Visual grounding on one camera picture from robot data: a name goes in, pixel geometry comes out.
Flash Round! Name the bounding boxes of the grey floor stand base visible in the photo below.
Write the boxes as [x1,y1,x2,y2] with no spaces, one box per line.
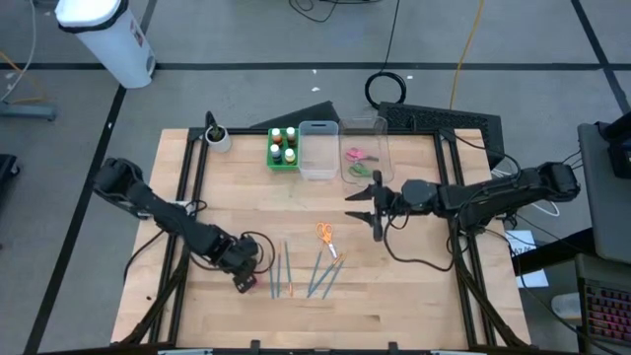
[0,100,58,122]

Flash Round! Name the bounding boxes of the thin white floor cable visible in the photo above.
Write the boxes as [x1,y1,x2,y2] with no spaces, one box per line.
[0,0,39,103]

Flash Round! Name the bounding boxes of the white looped cable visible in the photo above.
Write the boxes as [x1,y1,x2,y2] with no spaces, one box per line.
[491,166,562,219]

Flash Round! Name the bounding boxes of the black desk device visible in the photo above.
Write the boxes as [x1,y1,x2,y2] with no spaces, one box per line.
[595,111,631,179]

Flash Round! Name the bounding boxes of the white rounded object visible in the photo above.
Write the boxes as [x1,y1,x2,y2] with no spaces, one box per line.
[550,291,584,322]

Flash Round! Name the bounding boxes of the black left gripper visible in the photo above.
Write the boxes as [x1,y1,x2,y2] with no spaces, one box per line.
[218,235,261,296]

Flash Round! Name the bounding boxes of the green plastic basket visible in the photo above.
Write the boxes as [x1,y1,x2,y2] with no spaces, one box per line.
[266,127,302,173]

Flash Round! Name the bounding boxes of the white plant pot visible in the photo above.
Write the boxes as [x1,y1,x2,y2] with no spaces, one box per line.
[204,124,233,154]

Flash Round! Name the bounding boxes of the white paper sheet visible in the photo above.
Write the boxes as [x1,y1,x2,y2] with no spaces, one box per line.
[504,229,550,289]

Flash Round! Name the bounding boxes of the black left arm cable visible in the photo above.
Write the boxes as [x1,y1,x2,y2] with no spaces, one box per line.
[240,230,277,275]

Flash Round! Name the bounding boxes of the tall transparent plastic bin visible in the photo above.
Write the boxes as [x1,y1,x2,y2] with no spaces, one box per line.
[337,114,393,186]

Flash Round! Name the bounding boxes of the yellow cable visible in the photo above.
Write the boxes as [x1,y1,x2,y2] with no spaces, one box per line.
[449,0,487,111]

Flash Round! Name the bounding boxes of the orange handled scissors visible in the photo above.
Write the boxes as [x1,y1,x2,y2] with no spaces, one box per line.
[315,222,340,261]

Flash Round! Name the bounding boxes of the black coiled cable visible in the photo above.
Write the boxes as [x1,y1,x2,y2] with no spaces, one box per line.
[364,0,408,111]

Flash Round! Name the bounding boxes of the black floor cable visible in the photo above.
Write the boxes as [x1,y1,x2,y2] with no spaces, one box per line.
[287,0,386,24]

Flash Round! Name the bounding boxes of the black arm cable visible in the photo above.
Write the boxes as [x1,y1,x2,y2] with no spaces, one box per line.
[383,206,457,274]
[240,230,277,275]

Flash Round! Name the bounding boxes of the black floor object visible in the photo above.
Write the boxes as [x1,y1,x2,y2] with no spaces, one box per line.
[0,153,22,181]

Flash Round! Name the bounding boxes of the frosted clear plastic bin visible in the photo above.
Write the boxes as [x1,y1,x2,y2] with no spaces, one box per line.
[297,119,341,181]

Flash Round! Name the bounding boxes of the small dark green plant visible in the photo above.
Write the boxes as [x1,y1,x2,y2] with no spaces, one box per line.
[204,109,222,142]

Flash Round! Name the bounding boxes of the keyboard with red keys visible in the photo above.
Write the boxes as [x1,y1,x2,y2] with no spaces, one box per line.
[583,277,631,345]

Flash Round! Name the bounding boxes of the white trash can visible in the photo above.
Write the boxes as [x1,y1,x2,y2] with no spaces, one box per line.
[53,0,159,91]

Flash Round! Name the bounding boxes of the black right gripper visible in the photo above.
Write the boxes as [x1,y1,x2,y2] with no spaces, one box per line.
[344,169,407,244]

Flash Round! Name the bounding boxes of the black metal table frame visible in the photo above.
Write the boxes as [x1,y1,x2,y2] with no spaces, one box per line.
[116,126,534,349]

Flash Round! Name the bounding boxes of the thin black base cable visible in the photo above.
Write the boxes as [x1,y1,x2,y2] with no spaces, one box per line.
[122,228,168,285]

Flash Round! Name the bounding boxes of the black perforated panel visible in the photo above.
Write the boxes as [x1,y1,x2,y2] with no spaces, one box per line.
[378,101,507,170]

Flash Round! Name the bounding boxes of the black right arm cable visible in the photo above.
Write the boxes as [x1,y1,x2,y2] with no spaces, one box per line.
[383,206,457,274]

